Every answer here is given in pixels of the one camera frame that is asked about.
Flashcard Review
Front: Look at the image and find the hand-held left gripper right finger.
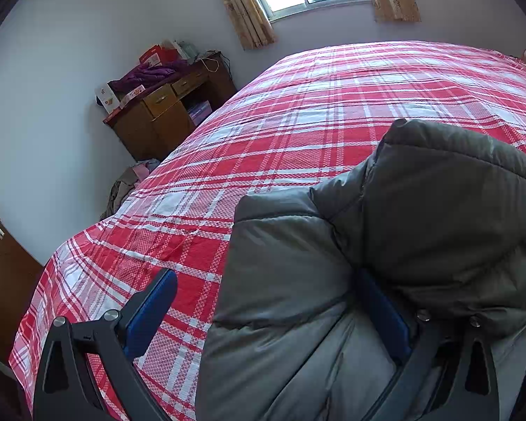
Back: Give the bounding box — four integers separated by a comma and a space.
359, 267, 513, 421

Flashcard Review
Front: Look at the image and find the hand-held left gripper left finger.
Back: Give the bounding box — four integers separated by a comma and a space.
33, 267, 179, 421

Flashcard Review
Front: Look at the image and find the grey puffer jacket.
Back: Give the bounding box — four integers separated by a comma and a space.
195, 118, 526, 421

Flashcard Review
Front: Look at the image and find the pile of clothes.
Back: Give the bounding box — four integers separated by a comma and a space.
100, 159, 161, 220

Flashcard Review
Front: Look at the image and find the wooden door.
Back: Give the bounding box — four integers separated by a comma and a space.
0, 197, 45, 360

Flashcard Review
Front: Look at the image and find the bed with red plaid sheet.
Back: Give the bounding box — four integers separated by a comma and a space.
9, 40, 526, 421

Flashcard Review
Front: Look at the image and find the wooden desk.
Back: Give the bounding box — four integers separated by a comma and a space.
103, 52, 238, 161

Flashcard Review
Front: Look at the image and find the purple box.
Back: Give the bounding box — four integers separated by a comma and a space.
186, 100, 212, 126

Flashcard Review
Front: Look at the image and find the patterned flat box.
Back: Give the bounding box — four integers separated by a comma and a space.
120, 85, 148, 109

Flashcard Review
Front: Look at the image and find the white box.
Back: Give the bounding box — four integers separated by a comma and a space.
95, 84, 121, 115

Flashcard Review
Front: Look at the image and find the purple cloth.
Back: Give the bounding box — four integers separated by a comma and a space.
109, 59, 189, 93

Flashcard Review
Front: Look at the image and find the red bag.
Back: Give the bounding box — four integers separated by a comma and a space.
139, 44, 178, 66

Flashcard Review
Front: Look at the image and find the pale green bag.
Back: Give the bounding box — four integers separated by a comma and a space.
173, 40, 203, 60

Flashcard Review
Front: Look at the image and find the thin cable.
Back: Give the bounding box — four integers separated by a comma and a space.
201, 52, 231, 76

